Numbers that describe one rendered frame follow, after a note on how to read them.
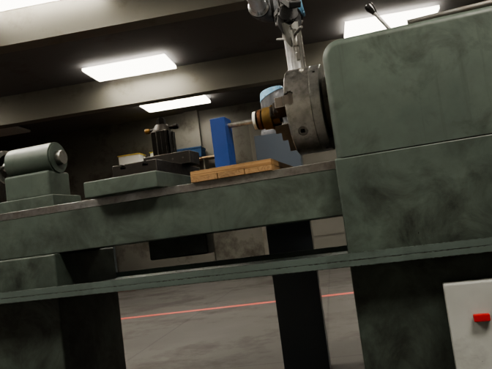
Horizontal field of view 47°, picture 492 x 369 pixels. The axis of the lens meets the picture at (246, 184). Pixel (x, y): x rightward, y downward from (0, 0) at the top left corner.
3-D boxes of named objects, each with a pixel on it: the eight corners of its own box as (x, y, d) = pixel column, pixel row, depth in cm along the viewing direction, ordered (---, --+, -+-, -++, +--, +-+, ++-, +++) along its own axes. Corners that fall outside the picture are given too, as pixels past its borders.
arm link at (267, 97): (263, 120, 279) (260, 93, 280) (291, 116, 277) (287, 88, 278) (261, 115, 267) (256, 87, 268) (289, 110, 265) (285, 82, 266)
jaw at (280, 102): (299, 102, 209) (292, 91, 198) (301, 115, 208) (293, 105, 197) (271, 107, 212) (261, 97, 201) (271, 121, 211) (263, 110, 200)
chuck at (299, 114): (331, 151, 225) (318, 72, 224) (318, 151, 195) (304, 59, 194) (308, 154, 227) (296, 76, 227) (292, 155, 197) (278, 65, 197)
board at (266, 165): (294, 176, 229) (293, 166, 230) (271, 170, 195) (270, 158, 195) (224, 187, 238) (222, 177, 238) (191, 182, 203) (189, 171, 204)
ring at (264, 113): (282, 105, 218) (259, 110, 221) (276, 101, 209) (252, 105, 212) (285, 129, 217) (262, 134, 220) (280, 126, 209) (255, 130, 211)
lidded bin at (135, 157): (147, 167, 1174) (146, 154, 1176) (141, 165, 1134) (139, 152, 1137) (125, 170, 1181) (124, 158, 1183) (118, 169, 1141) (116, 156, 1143)
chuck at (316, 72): (340, 149, 224) (326, 69, 223) (328, 149, 194) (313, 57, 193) (331, 151, 225) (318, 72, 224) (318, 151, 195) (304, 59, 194)
